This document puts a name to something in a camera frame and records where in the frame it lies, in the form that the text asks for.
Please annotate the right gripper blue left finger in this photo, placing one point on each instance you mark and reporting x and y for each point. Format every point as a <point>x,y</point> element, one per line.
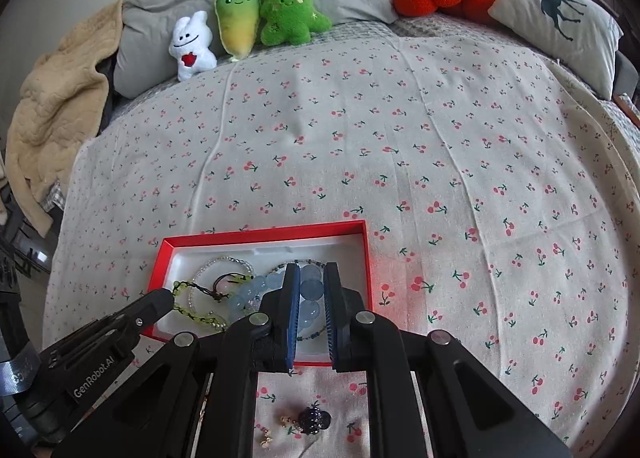
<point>291,292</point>

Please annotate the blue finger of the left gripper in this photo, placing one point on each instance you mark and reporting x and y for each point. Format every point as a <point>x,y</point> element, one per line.
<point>150,308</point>

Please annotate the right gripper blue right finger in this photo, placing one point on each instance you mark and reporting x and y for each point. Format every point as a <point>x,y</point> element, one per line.
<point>335,314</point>

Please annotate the black hair claw clip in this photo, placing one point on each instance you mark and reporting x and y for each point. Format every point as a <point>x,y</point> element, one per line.
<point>313,419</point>

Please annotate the small gold earring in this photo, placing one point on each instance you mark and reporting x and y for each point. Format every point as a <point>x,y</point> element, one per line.
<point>266,440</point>
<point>288,421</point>

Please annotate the red jewelry box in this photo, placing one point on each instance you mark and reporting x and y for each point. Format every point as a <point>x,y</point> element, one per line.
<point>218,278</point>

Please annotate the cherry print bed sheet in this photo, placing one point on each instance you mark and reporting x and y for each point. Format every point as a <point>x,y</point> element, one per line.
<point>501,200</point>

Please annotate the beige blanket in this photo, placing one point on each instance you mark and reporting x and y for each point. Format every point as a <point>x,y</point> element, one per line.
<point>61,106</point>

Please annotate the white bunny plush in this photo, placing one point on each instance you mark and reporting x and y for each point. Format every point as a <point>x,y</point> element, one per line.
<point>189,46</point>

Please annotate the green tree plush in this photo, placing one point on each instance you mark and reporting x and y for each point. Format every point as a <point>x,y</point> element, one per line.
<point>291,22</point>

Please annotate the green yellow radish plush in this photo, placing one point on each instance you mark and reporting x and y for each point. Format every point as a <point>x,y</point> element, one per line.
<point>238,22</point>

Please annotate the white deer pillow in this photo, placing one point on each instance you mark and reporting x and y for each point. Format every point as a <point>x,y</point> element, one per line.
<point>579,33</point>

